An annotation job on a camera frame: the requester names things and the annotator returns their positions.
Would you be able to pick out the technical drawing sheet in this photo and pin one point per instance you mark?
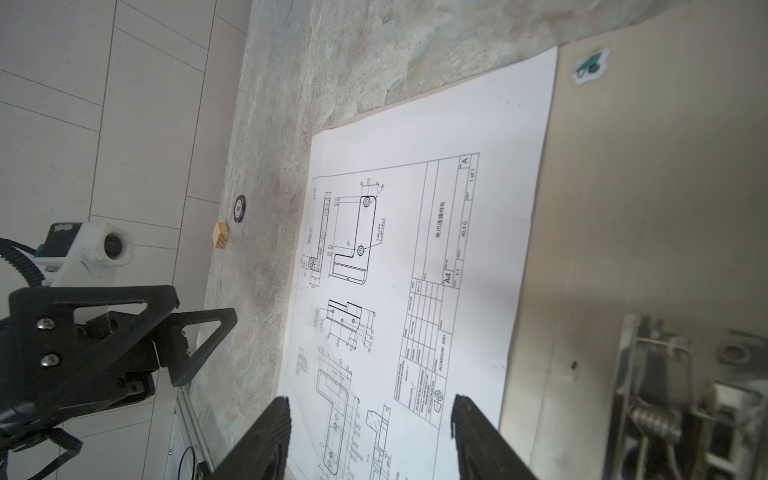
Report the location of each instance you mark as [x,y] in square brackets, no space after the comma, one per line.
[408,273]

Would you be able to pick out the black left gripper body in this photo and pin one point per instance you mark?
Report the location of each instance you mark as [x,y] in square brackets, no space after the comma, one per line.
[73,351]

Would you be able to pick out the beige cardboard folder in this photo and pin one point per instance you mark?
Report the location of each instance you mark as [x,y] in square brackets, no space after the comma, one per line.
[651,199]

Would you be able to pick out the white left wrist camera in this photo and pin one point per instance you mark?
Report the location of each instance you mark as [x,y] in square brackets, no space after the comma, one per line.
[83,254]

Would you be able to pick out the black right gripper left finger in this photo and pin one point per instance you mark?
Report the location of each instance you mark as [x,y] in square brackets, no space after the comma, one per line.
[262,452]

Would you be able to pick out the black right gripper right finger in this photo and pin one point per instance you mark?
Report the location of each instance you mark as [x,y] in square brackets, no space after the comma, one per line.
[481,450]

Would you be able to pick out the metal folder clip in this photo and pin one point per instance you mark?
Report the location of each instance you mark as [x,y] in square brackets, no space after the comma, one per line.
[689,402]

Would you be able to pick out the small wooden block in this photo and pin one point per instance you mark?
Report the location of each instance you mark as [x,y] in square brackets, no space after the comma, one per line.
[220,235]

